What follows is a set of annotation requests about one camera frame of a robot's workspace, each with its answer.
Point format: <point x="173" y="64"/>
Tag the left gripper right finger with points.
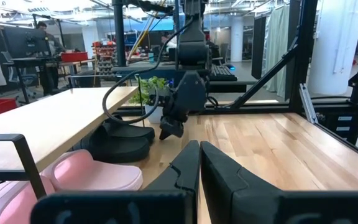
<point x="225" y="186"/>

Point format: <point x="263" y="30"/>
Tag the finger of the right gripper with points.
<point x="178" y="128"/>
<point x="166" y="129"/>

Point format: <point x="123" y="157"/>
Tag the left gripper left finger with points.
<point x="179" y="177"/>

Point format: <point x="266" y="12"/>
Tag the pink rubber slide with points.
<point x="8" y="205"/>
<point x="92" y="174"/>

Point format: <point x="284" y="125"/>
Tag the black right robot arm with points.
<point x="194" y="46"/>

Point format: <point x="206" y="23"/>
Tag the black rubber slide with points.
<point x="120" y="149"/>
<point x="135" y="132"/>

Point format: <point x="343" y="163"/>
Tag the green plant in white pot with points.
<point x="149" y="88"/>

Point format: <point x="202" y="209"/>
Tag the black keyboard with coloured lights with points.
<point x="222" y="73"/>

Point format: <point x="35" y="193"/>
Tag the computer mouse with blue light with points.
<point x="231" y="67"/>

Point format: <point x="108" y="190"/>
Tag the grey desk with keyboard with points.
<point x="141" y="70"/>

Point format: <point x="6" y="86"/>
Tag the slim white pillar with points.
<point x="236" y="40"/>

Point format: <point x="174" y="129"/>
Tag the black upright panel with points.
<point x="258" y="46"/>

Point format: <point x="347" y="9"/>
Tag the grey-green curtain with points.
<point x="277" y="49"/>

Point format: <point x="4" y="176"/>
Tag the red plastic bin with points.
<point x="73" y="57"/>

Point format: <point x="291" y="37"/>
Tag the black cabinet with white labels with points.
<point x="340" y="127"/>

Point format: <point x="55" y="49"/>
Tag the person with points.
<point x="53" y="46"/>

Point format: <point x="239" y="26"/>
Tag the wide white pillar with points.
<point x="337" y="46"/>

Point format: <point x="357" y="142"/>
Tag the black computer monitor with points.
<point x="23" y="42"/>

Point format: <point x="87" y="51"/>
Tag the silver metal bracket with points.
<point x="308" y="102"/>

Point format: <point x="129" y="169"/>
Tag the black metal table frame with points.
<point x="301" y="46"/>

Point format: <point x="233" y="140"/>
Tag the wooden shelf with black frame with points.
<point x="42" y="118"/>

